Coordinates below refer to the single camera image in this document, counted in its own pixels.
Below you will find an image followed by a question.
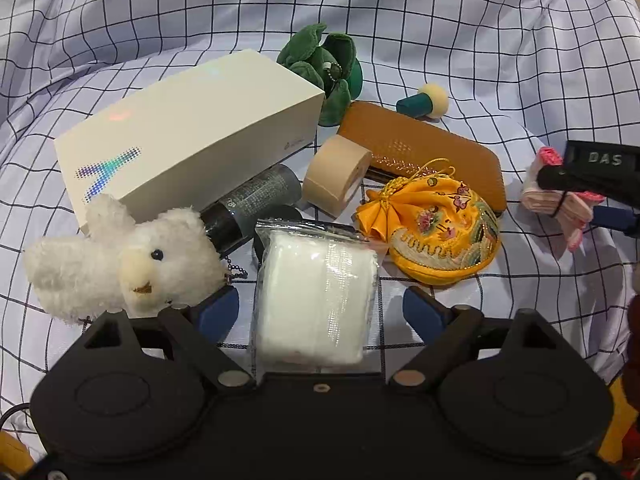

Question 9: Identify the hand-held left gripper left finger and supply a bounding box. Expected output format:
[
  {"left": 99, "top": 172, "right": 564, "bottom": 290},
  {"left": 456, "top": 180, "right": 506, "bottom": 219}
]
[{"left": 80, "top": 286, "right": 257, "bottom": 394}]

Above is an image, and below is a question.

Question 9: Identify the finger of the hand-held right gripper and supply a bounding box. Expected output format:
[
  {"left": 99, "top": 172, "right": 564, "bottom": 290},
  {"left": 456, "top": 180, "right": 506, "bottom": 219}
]
[
  {"left": 592, "top": 204, "right": 640, "bottom": 239},
  {"left": 537, "top": 164, "right": 640, "bottom": 199}
]

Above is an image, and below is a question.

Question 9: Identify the dark grey bottle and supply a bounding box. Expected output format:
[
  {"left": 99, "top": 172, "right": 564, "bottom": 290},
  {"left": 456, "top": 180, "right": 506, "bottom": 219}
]
[{"left": 197, "top": 162, "right": 304, "bottom": 253}]

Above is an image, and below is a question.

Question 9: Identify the white cardboard box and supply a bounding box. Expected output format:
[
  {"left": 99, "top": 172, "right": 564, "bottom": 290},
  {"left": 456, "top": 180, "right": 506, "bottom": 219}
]
[{"left": 53, "top": 49, "right": 326, "bottom": 237}]

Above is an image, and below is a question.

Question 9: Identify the white teddy bear plush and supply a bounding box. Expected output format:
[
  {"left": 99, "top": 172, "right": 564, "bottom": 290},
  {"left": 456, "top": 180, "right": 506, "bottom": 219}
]
[{"left": 23, "top": 193, "right": 248, "bottom": 326}]

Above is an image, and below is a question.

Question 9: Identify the pink-edged white towel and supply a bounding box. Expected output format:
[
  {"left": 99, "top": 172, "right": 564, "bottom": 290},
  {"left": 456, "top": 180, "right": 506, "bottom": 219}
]
[{"left": 520, "top": 146, "right": 596, "bottom": 252}]

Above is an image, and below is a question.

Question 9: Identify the white cotton pads packet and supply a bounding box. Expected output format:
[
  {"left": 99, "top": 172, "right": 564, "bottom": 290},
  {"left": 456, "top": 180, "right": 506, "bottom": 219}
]
[{"left": 252, "top": 218, "right": 381, "bottom": 368}]

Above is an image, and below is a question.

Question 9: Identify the brown leather case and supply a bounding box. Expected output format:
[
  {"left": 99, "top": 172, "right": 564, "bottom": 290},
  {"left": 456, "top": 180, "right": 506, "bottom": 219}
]
[{"left": 336, "top": 101, "right": 507, "bottom": 211}]

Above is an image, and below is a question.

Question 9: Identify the checkered white bed sheet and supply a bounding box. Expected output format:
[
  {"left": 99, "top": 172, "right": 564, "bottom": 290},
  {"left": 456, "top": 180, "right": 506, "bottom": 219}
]
[{"left": 0, "top": 0, "right": 640, "bottom": 461}]

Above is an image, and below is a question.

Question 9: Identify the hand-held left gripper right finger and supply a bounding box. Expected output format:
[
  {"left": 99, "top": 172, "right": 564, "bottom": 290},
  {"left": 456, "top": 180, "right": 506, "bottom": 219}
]
[{"left": 389, "top": 286, "right": 588, "bottom": 393}]

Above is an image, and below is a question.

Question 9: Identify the beige tape roll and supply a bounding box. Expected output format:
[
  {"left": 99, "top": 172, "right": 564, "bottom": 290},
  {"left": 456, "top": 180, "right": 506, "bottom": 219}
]
[{"left": 301, "top": 135, "right": 373, "bottom": 219}]

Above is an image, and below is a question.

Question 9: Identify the green plush toy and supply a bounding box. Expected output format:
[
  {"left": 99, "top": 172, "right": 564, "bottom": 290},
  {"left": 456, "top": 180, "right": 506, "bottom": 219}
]
[{"left": 276, "top": 22, "right": 364, "bottom": 127}]

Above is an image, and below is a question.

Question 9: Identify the yellow embroidered pouch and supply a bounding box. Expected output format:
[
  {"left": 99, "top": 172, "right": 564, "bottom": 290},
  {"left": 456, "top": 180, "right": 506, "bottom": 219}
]
[{"left": 355, "top": 159, "right": 502, "bottom": 286}]

